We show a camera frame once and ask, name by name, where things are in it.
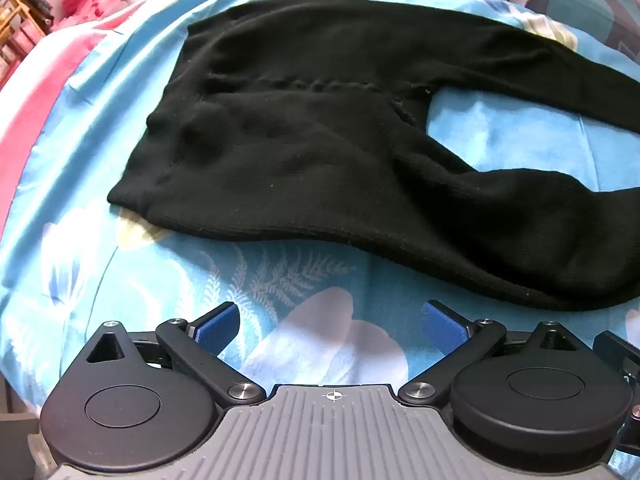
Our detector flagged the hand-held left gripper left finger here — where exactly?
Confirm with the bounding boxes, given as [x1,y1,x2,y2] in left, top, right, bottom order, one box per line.
[86,301,264,406]

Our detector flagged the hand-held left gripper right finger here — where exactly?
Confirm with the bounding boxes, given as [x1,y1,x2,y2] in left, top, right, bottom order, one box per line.
[398,300,577,406]

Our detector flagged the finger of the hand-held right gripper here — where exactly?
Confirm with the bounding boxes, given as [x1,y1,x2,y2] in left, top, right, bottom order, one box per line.
[594,331,640,386]

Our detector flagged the black pants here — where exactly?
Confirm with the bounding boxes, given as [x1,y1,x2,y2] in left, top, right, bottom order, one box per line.
[107,0,640,313]

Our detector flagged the blue floral bed sheet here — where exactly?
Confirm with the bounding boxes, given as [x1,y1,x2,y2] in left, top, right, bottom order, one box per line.
[0,0,640,413]

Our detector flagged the teal grey checked bedding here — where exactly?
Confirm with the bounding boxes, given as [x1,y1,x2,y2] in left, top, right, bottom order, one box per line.
[525,0,640,63]

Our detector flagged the yellow wooden shelf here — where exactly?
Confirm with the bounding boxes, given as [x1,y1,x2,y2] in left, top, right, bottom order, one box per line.
[0,0,55,92]

